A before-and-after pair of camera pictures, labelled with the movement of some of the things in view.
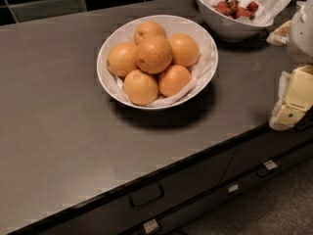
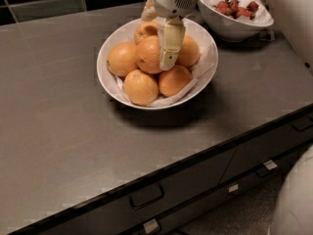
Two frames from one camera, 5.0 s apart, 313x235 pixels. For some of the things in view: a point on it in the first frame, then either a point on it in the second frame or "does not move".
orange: x=140 y=87 does not move
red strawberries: x=232 y=9 does not move
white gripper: x=301 y=33 -> x=172 y=0
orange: x=154 y=54 does not move
